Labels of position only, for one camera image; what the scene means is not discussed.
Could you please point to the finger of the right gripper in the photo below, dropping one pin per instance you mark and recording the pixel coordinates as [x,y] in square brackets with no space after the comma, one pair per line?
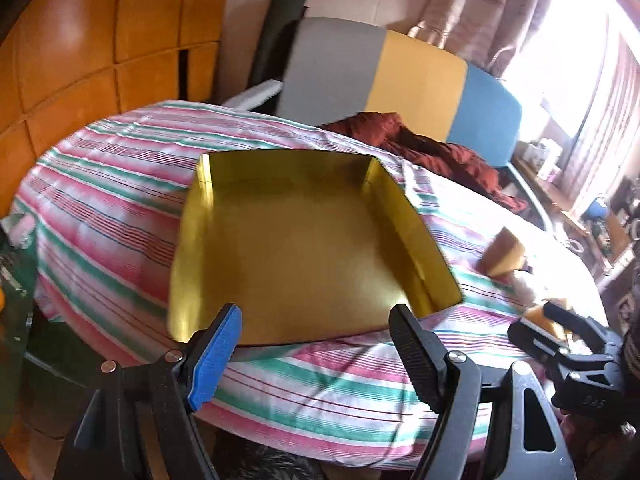
[593,333]
[539,345]

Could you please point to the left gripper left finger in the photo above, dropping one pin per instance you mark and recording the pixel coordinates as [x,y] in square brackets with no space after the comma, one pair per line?
[106,442]

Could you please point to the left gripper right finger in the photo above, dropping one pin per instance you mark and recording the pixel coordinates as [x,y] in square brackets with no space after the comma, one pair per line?
[524,439]

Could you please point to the yellow sponge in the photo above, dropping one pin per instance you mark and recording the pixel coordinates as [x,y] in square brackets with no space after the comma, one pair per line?
[503,255]
[536,315]

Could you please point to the white plastic bag bundle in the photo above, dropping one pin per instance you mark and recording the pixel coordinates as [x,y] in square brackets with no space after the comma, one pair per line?
[524,286]

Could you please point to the wooden desk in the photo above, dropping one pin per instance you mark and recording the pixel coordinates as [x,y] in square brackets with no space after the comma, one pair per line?
[557,207]

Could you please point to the blue jug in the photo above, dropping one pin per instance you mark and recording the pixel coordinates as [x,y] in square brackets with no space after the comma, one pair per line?
[597,210]

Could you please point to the white carton on desk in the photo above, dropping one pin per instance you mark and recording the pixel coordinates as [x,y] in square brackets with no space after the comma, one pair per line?
[542,156]

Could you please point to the rust red jacket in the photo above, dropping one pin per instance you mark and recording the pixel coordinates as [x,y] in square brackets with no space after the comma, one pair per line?
[451,161]

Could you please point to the striped bed sheet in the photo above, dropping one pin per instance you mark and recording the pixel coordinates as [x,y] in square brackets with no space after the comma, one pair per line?
[148,222]

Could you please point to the gold box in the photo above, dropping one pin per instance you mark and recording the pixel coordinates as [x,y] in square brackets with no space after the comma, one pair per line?
[310,245]

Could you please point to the pink curtain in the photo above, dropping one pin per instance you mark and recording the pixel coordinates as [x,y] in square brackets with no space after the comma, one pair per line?
[571,64]

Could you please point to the grey yellow blue chair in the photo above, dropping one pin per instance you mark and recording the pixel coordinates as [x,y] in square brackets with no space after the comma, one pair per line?
[338,68]

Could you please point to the wooden wardrobe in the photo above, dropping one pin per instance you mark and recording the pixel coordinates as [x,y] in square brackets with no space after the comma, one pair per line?
[66,63]

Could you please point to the black rolled mat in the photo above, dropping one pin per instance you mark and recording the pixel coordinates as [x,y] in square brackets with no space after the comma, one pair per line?
[275,40]

